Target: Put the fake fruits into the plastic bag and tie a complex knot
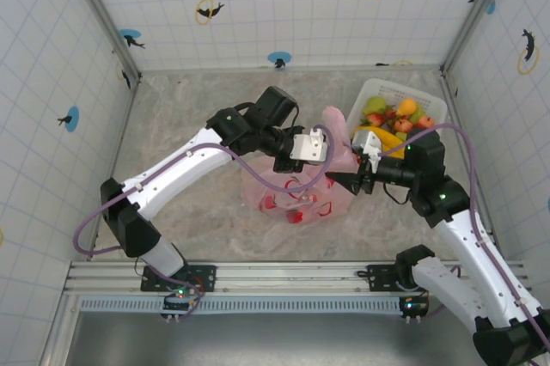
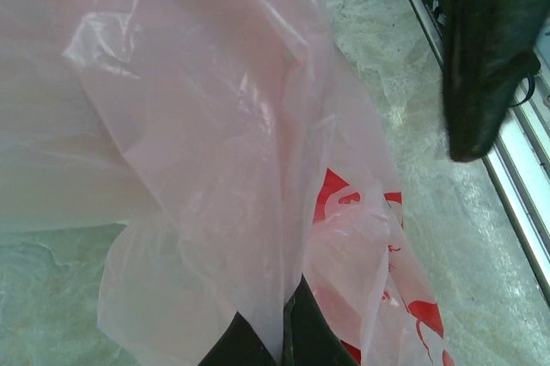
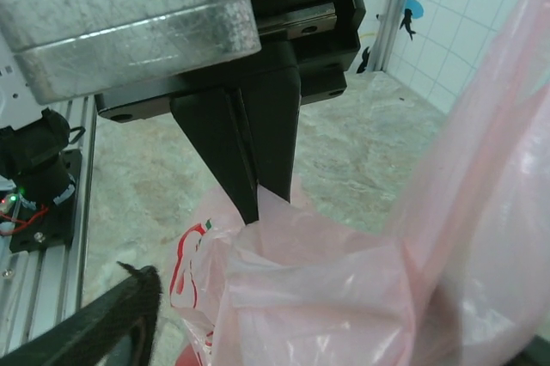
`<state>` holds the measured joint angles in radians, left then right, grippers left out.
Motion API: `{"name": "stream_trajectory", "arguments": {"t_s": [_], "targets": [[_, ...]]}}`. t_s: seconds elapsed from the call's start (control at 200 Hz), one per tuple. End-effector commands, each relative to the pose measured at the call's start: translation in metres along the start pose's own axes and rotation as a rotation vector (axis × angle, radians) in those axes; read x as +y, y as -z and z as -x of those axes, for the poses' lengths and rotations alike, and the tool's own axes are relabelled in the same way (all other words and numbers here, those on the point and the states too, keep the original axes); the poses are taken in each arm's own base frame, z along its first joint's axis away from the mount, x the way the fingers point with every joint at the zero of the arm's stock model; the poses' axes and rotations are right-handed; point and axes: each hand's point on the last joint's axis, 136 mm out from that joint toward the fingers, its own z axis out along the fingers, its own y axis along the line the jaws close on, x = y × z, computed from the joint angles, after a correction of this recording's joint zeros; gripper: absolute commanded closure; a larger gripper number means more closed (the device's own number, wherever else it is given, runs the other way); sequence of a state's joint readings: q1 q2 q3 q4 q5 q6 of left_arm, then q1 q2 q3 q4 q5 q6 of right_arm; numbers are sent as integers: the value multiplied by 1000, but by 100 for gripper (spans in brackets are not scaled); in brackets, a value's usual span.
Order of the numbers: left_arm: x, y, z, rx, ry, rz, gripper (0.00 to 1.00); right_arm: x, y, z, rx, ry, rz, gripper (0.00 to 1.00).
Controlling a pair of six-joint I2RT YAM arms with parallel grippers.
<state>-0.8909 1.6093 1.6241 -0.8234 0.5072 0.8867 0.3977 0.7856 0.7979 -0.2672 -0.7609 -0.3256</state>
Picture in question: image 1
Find aluminium frame cross bar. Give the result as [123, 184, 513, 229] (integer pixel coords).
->
[139, 64, 446, 73]

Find long aluminium base rail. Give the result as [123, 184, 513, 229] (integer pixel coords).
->
[63, 259, 533, 295]

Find white plastic basket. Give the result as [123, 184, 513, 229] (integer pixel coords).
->
[345, 77, 448, 161]

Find aluminium frame post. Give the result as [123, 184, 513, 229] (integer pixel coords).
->
[440, 0, 519, 75]
[59, 0, 143, 83]

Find grey slotted cable duct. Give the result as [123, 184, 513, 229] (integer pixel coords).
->
[79, 296, 407, 314]

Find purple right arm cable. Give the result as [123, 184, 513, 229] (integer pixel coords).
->
[377, 122, 550, 366]

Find orange yellow fake fruit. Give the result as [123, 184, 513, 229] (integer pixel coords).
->
[395, 98, 418, 117]

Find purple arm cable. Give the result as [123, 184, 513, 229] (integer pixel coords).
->
[72, 124, 333, 320]
[377, 122, 550, 366]

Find yellow fake banana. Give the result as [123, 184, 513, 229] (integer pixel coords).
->
[351, 125, 405, 160]

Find pink plastic bag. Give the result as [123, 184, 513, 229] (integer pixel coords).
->
[240, 105, 358, 225]

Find small green fake pear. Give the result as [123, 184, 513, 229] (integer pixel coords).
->
[363, 96, 387, 114]

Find marbled plastic table cover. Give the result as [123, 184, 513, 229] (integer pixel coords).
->
[89, 68, 504, 263]

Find grey metal panel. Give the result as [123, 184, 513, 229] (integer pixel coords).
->
[64, 312, 528, 366]

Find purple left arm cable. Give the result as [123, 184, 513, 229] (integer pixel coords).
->
[72, 124, 333, 320]

